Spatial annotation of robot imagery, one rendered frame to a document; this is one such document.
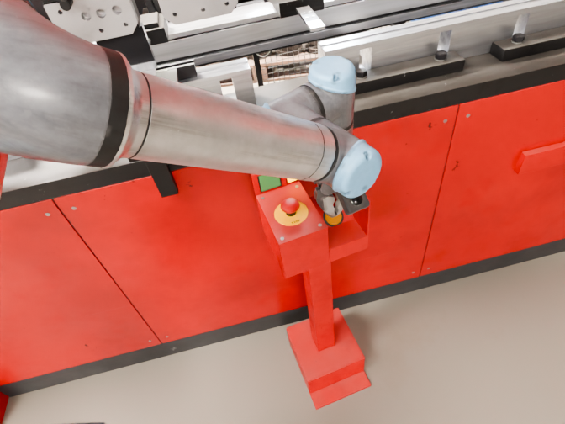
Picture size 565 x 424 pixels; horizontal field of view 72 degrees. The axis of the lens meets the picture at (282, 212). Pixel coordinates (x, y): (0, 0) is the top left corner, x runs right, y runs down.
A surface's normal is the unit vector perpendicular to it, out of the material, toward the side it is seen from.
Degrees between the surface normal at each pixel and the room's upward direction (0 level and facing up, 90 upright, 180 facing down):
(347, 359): 0
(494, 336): 0
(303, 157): 86
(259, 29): 90
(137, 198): 90
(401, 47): 90
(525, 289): 0
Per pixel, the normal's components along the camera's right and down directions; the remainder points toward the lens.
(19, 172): -0.12, -0.69
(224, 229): 0.22, 0.69
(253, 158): 0.48, 0.71
